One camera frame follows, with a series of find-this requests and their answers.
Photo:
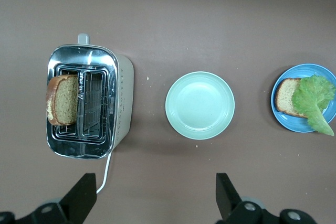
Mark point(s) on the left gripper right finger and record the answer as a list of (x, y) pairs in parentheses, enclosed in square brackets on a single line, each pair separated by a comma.
[(236, 211)]

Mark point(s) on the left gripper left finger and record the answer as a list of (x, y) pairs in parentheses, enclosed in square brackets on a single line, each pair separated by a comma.
[(65, 208)]

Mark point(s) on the brown bread slice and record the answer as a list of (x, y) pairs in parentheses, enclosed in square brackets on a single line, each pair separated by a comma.
[(65, 100), (284, 98)]

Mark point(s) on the green lettuce leaf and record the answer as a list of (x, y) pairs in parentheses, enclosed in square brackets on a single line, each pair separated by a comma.
[(312, 95)]

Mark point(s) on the blue round plate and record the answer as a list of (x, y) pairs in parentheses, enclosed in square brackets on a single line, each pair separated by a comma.
[(291, 125)]

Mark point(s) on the pale green round plate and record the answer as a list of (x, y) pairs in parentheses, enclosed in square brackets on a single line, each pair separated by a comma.
[(199, 106)]

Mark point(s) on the beige chrome toaster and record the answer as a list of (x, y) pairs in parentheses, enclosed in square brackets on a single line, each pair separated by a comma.
[(124, 103)]

